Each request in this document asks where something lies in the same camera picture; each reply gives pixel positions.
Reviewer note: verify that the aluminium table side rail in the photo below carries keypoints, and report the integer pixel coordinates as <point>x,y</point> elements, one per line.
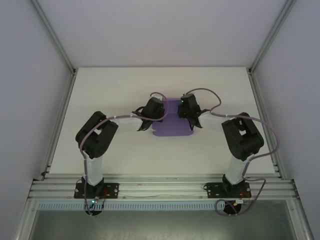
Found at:
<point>62,112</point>
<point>258,100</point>

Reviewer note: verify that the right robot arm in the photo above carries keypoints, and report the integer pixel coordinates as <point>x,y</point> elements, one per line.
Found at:
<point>242,140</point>

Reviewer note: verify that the purple paper box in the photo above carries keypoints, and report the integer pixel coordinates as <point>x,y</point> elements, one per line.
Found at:
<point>172,127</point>

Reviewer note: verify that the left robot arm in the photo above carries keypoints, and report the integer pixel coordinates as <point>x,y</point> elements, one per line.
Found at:
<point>97,135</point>

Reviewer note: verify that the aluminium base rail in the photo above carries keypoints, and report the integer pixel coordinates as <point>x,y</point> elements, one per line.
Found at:
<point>162,185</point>

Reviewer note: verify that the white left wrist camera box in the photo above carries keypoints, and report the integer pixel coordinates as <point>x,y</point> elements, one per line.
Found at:
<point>153,95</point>

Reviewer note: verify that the small connector board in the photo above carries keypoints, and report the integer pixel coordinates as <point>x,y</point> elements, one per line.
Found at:
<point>240,201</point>
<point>94,200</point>

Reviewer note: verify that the aluminium frame post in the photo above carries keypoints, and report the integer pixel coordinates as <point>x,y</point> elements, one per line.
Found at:
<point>270,35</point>
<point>53,35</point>

